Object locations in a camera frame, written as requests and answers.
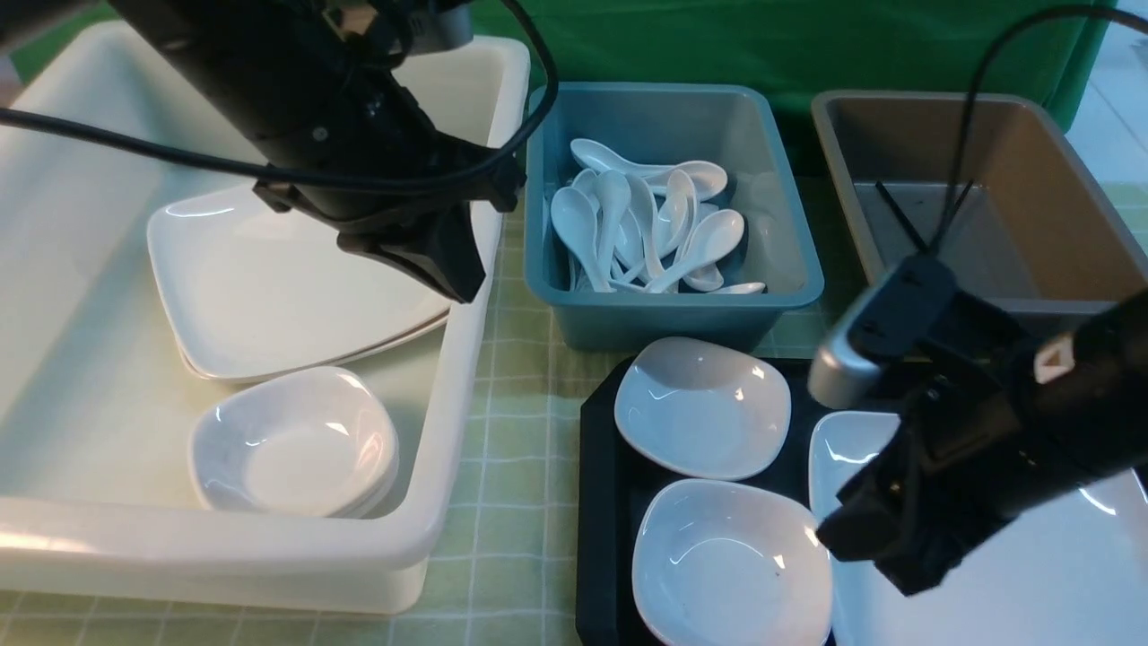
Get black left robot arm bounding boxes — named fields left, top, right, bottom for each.
left=3, top=1, right=543, bottom=303

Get large white plastic bin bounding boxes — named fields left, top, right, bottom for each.
left=0, top=22, right=532, bottom=615

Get green backdrop cloth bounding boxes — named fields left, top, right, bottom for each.
left=11, top=1, right=1117, bottom=176

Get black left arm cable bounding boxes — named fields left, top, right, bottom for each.
left=0, top=0, right=561, bottom=194

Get white spoon top of pile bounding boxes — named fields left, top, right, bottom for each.
left=571, top=138, right=728, bottom=201

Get white spoon left of pile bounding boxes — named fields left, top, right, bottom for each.
left=550, top=187, right=614, bottom=291

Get top white plate in bin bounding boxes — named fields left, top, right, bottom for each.
left=146, top=187, right=450, bottom=383

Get black chopstick in brown bin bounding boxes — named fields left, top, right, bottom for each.
left=874, top=180, right=926, bottom=252

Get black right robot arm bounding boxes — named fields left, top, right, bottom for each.
left=809, top=282, right=1145, bottom=596

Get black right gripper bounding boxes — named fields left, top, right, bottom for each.
left=817, top=305, right=1145, bottom=597

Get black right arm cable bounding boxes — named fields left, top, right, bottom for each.
left=933, top=3, right=1148, bottom=257

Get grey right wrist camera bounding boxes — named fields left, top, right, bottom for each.
left=807, top=255, right=957, bottom=410

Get white bowl tray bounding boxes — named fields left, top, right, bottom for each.
left=631, top=478, right=833, bottom=645
left=613, top=336, right=793, bottom=481

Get brown plastic bin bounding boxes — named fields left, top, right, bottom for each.
left=810, top=91, right=1147, bottom=336

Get green checkered tablecloth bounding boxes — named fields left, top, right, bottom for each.
left=0, top=173, right=1148, bottom=646

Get large white square plate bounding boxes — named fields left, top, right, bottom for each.
left=808, top=410, right=1148, bottom=646

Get stacked white bowls in bin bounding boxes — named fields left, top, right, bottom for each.
left=187, top=365, right=400, bottom=519

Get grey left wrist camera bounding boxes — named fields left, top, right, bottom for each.
left=396, top=1, right=474, bottom=55

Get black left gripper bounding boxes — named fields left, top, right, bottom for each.
left=161, top=1, right=527, bottom=305

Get teal plastic bin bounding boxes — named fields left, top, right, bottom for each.
left=522, top=81, right=825, bottom=352

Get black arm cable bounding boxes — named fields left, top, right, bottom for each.
left=0, top=0, right=561, bottom=194
left=933, top=3, right=1148, bottom=257

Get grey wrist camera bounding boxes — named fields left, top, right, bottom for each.
left=396, top=1, right=474, bottom=55
left=807, top=255, right=957, bottom=410

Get white plate in bin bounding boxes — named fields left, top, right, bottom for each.
left=178, top=310, right=450, bottom=384
left=146, top=187, right=450, bottom=383

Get white spoon centre of pile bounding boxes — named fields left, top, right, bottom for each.
left=595, top=170, right=631, bottom=278

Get white soup spoon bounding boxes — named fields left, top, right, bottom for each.
left=642, top=209, right=745, bottom=293

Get black serving tray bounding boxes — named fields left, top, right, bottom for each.
left=575, top=357, right=829, bottom=645

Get white spoon of pile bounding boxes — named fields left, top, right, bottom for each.
left=550, top=187, right=614, bottom=291
left=571, top=138, right=728, bottom=201
left=595, top=170, right=631, bottom=278

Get lower white plate in bin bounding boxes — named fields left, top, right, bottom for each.
left=178, top=310, right=450, bottom=384

